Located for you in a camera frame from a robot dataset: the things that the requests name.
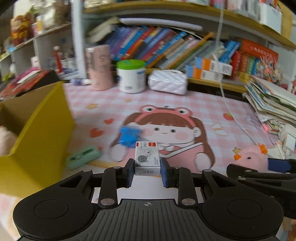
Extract white jar green lid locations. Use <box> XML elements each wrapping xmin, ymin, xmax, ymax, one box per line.
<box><xmin>116</xmin><ymin>59</ymin><xmax>146</xmax><ymax>94</ymax></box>

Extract blue hair clip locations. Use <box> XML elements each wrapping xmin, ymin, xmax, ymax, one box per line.
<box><xmin>118</xmin><ymin>126</ymin><xmax>141</xmax><ymax>148</ymax></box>

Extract cartoon figure gift box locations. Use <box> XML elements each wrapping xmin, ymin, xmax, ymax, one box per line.
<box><xmin>10</xmin><ymin>12</ymin><xmax>33</xmax><ymax>46</ymax></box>

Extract large pink plush toy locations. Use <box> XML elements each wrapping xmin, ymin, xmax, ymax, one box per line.
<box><xmin>0</xmin><ymin>126</ymin><xmax>17</xmax><ymax>156</ymax></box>

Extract white power strip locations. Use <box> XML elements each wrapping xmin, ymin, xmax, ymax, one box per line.
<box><xmin>278</xmin><ymin>124</ymin><xmax>296</xmax><ymax>160</ymax></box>

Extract pink cylindrical container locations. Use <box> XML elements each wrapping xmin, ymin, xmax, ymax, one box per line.
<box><xmin>85</xmin><ymin>45</ymin><xmax>114</xmax><ymax>91</ymax></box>

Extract white staples box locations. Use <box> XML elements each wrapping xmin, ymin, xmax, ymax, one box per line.
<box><xmin>134</xmin><ymin>141</ymin><xmax>161</xmax><ymax>176</ymax></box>

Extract white quilted pouch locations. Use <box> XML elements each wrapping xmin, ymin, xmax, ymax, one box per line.
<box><xmin>148</xmin><ymin>70</ymin><xmax>188</xmax><ymax>95</ymax></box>

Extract small pink plush toy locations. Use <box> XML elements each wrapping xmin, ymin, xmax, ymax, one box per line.
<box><xmin>233</xmin><ymin>144</ymin><xmax>268</xmax><ymax>172</ymax></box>

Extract pink checkered cartoon desk mat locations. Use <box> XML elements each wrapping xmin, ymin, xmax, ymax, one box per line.
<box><xmin>0</xmin><ymin>82</ymin><xmax>296</xmax><ymax>241</ymax></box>

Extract row of colourful books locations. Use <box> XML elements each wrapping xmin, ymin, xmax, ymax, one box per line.
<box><xmin>105</xmin><ymin>25</ymin><xmax>240</xmax><ymax>71</ymax></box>

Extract orange blue white box upper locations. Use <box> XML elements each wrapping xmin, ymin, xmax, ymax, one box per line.
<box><xmin>195</xmin><ymin>57</ymin><xmax>233</xmax><ymax>76</ymax></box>

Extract white charger plug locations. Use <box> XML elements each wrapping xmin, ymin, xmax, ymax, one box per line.
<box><xmin>283</xmin><ymin>134</ymin><xmax>295</xmax><ymax>158</ymax></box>

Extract white wooden bookshelf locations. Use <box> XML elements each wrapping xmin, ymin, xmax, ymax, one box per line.
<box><xmin>0</xmin><ymin>0</ymin><xmax>296</xmax><ymax>93</ymax></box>

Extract red tube bottle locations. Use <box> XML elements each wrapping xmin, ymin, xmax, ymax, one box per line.
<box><xmin>53</xmin><ymin>46</ymin><xmax>62</xmax><ymax>73</ymax></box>

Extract yellow cardboard box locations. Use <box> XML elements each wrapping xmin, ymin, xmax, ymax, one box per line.
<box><xmin>1</xmin><ymin>82</ymin><xmax>75</xmax><ymax>197</ymax></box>

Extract stack of papers and booklets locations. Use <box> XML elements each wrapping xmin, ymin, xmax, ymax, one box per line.
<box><xmin>245</xmin><ymin>76</ymin><xmax>295</xmax><ymax>135</ymax></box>

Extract red boxed book set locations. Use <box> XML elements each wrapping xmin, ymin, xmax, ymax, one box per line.
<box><xmin>231</xmin><ymin>38</ymin><xmax>279</xmax><ymax>82</ymax></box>

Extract white charging cable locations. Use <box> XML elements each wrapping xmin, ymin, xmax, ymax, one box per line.
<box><xmin>216</xmin><ymin>6</ymin><xmax>260</xmax><ymax>146</ymax></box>

